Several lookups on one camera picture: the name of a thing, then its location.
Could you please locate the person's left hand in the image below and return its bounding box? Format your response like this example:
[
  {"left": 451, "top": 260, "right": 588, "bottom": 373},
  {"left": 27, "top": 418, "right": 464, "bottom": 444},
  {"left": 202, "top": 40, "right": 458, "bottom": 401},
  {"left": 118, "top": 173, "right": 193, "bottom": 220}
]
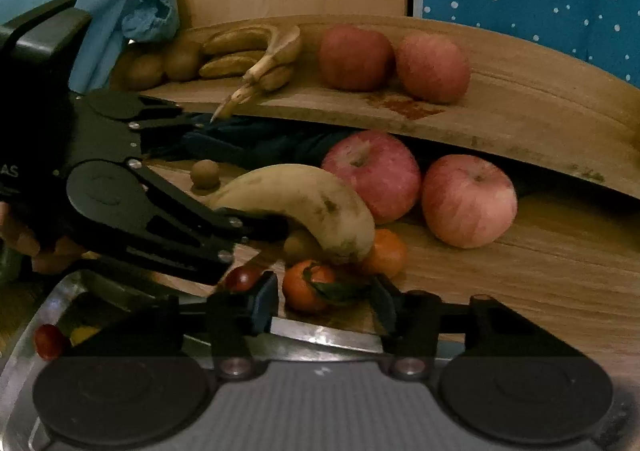
[{"left": 0, "top": 201, "right": 87, "bottom": 277}]

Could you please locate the dark blue cloth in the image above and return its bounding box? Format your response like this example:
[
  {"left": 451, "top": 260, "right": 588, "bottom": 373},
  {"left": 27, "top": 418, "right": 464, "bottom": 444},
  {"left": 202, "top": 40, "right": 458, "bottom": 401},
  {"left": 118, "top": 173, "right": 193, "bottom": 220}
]
[{"left": 145, "top": 113, "right": 416, "bottom": 182}]

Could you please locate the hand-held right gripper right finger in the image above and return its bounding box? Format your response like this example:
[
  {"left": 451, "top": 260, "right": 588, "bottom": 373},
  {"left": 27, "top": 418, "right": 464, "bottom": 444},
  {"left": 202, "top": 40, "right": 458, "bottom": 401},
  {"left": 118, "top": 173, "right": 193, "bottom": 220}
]
[{"left": 369, "top": 276, "right": 586, "bottom": 380}]

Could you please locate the red apple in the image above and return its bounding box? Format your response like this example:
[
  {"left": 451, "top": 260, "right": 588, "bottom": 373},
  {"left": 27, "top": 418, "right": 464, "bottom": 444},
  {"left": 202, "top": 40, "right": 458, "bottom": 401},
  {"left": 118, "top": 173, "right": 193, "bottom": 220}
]
[
  {"left": 421, "top": 154, "right": 518, "bottom": 250},
  {"left": 321, "top": 130, "right": 422, "bottom": 226},
  {"left": 319, "top": 26, "right": 395, "bottom": 92},
  {"left": 396, "top": 32, "right": 472, "bottom": 105}
]

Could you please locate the curved spotted yellow banana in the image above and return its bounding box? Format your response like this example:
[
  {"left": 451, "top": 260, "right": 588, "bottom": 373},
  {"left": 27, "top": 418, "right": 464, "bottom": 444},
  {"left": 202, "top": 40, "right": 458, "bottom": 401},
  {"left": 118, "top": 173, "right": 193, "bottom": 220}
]
[{"left": 207, "top": 163, "right": 377, "bottom": 266}]

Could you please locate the metal tray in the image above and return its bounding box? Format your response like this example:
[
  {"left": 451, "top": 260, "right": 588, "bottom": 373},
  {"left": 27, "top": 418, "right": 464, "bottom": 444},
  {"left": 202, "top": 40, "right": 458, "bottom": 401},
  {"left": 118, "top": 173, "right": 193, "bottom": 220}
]
[{"left": 0, "top": 268, "right": 636, "bottom": 451}]

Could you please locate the overripe banana bunch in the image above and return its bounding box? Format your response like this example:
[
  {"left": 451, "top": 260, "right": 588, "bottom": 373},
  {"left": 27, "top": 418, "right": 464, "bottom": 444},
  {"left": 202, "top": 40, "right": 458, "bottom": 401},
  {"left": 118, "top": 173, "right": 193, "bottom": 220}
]
[{"left": 199, "top": 25, "right": 305, "bottom": 124}]

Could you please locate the red cherry tomato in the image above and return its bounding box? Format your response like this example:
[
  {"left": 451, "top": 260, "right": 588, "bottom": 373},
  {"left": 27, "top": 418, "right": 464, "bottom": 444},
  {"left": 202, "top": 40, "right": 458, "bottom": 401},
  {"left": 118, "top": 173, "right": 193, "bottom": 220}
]
[
  {"left": 224, "top": 266, "right": 264, "bottom": 293},
  {"left": 33, "top": 324, "right": 72, "bottom": 361}
]

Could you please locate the wooden desk shelf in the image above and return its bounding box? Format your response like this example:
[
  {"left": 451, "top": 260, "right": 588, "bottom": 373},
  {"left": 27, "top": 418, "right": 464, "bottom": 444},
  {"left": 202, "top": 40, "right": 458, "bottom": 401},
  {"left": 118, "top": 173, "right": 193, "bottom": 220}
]
[{"left": 107, "top": 16, "right": 640, "bottom": 202}]

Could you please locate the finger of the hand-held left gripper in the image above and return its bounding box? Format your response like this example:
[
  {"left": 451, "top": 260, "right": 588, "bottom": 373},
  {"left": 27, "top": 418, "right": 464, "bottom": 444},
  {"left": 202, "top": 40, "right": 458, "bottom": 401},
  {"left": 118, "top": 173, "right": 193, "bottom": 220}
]
[
  {"left": 90, "top": 163, "right": 292, "bottom": 285},
  {"left": 127, "top": 93, "right": 226, "bottom": 162}
]

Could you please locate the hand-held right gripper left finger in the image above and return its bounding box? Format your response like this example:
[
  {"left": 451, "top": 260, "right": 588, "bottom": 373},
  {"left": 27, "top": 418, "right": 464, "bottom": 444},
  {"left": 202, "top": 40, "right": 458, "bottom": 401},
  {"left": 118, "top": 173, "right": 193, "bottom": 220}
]
[{"left": 90, "top": 272, "right": 279, "bottom": 380}]

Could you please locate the plain orange tangerine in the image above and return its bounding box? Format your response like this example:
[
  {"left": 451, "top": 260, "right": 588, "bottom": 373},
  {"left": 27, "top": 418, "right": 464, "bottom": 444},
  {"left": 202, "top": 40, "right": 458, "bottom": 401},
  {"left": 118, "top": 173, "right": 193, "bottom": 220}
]
[{"left": 360, "top": 228, "right": 409, "bottom": 280}]

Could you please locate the tangerine with green leaf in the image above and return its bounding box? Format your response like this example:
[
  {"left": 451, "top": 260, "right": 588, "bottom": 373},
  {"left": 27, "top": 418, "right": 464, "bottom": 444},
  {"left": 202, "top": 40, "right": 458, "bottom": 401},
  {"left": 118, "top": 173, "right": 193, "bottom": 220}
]
[{"left": 282, "top": 260, "right": 372, "bottom": 316}]

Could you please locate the small brown round fruit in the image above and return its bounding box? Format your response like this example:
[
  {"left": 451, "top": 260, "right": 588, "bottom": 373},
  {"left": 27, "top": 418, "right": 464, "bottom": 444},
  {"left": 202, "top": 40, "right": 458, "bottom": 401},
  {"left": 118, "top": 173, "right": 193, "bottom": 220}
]
[
  {"left": 282, "top": 228, "right": 322, "bottom": 265},
  {"left": 190, "top": 159, "right": 221, "bottom": 192}
]

